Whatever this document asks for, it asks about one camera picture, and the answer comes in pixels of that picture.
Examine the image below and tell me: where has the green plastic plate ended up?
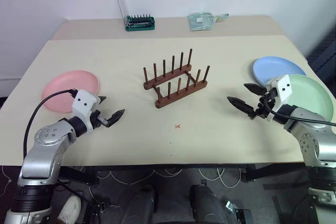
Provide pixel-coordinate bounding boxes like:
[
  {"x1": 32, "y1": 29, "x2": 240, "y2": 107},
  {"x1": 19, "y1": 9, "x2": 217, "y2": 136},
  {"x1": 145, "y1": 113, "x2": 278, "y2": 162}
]
[{"x1": 272, "y1": 74, "x2": 335, "y2": 120}]

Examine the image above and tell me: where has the dark ribbed object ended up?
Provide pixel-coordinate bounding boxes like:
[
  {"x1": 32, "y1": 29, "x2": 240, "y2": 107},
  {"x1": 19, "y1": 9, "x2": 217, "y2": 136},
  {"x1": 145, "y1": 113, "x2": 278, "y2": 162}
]
[{"x1": 306, "y1": 30, "x2": 336, "y2": 86}]

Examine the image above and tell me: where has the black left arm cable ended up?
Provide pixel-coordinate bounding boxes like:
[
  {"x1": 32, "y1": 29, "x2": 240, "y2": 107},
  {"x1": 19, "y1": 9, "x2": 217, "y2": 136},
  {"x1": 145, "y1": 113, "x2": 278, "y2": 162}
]
[{"x1": 23, "y1": 89, "x2": 78, "y2": 161}]

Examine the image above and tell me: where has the clear plastic packet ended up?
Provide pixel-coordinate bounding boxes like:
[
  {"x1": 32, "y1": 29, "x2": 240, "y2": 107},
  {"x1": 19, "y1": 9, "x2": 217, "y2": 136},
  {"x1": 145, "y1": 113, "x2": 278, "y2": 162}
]
[{"x1": 187, "y1": 11, "x2": 230, "y2": 32}]

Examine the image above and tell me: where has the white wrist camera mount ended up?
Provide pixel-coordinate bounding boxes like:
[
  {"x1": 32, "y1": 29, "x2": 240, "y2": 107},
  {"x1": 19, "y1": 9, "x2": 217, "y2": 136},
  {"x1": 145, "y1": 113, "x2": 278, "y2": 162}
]
[
  {"x1": 71, "y1": 90, "x2": 98, "y2": 120},
  {"x1": 266, "y1": 74, "x2": 292, "y2": 123}
]

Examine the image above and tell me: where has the white shoe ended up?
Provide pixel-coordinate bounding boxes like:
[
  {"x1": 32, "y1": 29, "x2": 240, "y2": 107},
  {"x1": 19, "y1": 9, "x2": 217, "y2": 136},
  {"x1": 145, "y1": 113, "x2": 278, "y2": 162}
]
[{"x1": 57, "y1": 195, "x2": 83, "y2": 223}]

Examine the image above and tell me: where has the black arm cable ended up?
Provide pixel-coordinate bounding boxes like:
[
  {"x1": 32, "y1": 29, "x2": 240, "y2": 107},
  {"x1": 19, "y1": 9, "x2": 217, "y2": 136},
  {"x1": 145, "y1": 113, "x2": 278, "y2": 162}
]
[
  {"x1": 23, "y1": 89, "x2": 78, "y2": 161},
  {"x1": 262, "y1": 97, "x2": 336, "y2": 128}
]

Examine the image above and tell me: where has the white floor cable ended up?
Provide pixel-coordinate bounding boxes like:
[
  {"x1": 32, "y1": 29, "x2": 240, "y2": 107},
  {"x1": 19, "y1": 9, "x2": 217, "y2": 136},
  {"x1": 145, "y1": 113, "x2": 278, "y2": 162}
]
[{"x1": 96, "y1": 165, "x2": 251, "y2": 188}]

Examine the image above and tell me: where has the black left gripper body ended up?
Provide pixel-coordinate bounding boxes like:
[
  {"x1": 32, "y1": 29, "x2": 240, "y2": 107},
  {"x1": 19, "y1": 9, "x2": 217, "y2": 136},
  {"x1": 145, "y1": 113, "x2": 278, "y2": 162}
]
[{"x1": 88, "y1": 96, "x2": 109, "y2": 131}]

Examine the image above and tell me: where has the wooden dish rack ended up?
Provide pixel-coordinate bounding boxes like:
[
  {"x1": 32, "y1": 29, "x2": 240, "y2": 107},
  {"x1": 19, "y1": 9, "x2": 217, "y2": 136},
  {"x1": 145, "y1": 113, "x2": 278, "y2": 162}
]
[{"x1": 143, "y1": 48, "x2": 212, "y2": 110}]

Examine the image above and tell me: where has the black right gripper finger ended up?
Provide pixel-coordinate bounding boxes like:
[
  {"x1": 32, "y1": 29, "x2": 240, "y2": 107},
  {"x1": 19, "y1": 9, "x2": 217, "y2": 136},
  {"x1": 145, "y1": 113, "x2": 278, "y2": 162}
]
[
  {"x1": 244, "y1": 83, "x2": 268, "y2": 97},
  {"x1": 226, "y1": 97, "x2": 255, "y2": 117}
]

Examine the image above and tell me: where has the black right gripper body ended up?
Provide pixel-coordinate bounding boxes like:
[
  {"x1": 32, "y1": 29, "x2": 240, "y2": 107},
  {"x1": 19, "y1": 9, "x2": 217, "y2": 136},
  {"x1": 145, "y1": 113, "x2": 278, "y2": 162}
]
[{"x1": 251, "y1": 88, "x2": 279, "y2": 121}]

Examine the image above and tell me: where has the black table frame bar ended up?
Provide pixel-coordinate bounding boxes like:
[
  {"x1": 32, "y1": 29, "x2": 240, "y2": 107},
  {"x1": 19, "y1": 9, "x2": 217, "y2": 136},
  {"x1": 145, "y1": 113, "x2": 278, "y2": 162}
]
[
  {"x1": 58, "y1": 166, "x2": 100, "y2": 186},
  {"x1": 240, "y1": 164, "x2": 308, "y2": 183}
]

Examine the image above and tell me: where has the metal bracket on floor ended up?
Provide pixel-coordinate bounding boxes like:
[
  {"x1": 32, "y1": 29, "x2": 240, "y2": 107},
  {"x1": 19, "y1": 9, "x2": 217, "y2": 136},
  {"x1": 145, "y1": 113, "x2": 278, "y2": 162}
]
[{"x1": 225, "y1": 200, "x2": 253, "y2": 221}]

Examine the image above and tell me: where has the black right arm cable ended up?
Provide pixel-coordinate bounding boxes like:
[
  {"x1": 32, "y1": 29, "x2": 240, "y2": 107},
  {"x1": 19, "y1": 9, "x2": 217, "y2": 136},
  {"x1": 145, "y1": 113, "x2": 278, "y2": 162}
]
[{"x1": 262, "y1": 97, "x2": 336, "y2": 128}]

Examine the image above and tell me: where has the dark rounded shape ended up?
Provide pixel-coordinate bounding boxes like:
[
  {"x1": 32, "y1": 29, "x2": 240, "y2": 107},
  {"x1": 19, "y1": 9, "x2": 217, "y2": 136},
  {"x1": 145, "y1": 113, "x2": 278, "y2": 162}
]
[
  {"x1": 190, "y1": 184, "x2": 229, "y2": 224},
  {"x1": 122, "y1": 185, "x2": 159, "y2": 224}
]

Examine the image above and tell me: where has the blue plastic plate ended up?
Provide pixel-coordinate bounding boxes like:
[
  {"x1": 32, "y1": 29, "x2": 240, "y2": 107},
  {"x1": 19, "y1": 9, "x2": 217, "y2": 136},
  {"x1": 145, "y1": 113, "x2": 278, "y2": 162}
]
[{"x1": 252, "y1": 56, "x2": 308, "y2": 87}]

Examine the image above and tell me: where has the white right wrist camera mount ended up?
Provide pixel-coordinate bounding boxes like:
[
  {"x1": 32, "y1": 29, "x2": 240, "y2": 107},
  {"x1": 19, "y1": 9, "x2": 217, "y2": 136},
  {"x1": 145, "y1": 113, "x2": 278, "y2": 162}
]
[{"x1": 266, "y1": 74, "x2": 292, "y2": 123}]

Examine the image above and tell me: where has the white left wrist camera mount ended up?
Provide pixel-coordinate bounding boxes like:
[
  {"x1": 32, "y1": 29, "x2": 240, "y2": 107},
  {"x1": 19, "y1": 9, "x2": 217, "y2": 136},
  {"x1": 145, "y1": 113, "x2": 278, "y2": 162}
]
[{"x1": 71, "y1": 90, "x2": 98, "y2": 120}]

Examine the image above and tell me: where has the green screwdriver bit set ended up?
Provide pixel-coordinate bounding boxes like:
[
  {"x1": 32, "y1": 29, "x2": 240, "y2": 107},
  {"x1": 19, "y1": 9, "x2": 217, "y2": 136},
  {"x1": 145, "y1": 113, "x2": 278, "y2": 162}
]
[{"x1": 115, "y1": 0, "x2": 156, "y2": 32}]

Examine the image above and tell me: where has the pink plastic plate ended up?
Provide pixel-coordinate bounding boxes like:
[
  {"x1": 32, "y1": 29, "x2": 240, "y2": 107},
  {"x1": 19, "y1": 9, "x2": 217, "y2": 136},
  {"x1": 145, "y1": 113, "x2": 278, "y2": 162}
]
[{"x1": 41, "y1": 70, "x2": 101, "y2": 115}]

